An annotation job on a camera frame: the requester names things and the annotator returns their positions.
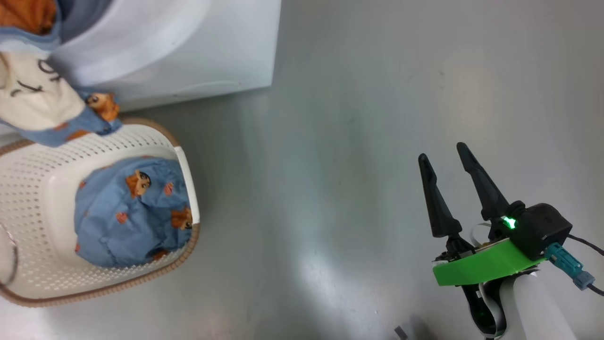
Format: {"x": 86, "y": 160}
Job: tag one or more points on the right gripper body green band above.
{"x": 486, "y": 264}

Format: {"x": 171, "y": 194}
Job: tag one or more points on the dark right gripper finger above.
{"x": 439, "y": 208}
{"x": 488, "y": 193}

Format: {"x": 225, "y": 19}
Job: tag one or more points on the blue cartoon print garment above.
{"x": 122, "y": 226}

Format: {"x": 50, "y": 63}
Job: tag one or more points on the cream and blue cartoon shirt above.
{"x": 37, "y": 104}

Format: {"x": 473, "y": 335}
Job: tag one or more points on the white front-load washing machine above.
{"x": 188, "y": 47}

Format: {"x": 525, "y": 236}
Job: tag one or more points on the cream perforated laundry basket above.
{"x": 42, "y": 212}

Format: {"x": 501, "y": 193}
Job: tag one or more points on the small grey floor marker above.
{"x": 401, "y": 332}

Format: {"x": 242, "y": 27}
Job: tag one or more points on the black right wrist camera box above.
{"x": 542, "y": 229}

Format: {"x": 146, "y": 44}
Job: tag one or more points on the teal right camera connector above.
{"x": 566, "y": 267}

